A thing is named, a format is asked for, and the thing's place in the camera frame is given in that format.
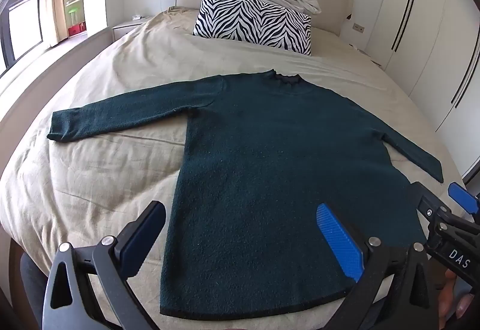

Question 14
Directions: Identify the person's dark trouser leg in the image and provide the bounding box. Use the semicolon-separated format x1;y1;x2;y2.
19;251;49;330

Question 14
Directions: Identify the window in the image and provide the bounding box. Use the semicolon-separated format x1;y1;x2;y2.
0;0;44;72

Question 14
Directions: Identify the white wardrobe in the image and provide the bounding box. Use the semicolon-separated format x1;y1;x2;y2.
365;0;480;166

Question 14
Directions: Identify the bed with beige sheet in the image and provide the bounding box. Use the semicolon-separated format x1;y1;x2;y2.
0;5;466;330

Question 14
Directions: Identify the dark green sweater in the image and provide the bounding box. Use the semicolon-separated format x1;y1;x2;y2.
46;68;444;319

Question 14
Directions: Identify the white nightstand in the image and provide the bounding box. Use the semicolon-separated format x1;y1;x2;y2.
112;17;152;42

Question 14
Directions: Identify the zebra print pillow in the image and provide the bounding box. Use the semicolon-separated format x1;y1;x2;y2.
193;0;313;57

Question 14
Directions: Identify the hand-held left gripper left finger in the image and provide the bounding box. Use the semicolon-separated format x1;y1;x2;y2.
41;200;166;330

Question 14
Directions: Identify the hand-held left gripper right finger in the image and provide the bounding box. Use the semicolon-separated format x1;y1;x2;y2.
316;203;440;330

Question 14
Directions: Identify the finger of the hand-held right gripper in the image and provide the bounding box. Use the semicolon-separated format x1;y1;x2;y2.
448;182;480;219
410;181;457;241

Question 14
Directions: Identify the person's right hand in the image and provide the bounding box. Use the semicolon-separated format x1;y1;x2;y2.
439;271;478;329

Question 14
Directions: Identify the beige window bench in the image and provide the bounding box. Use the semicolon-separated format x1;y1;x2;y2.
0;29;113;117

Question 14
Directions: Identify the black wardrobe handle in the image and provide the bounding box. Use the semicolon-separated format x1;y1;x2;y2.
394;0;418;52
391;0;414;50
457;70;476;109
452;65;472;101

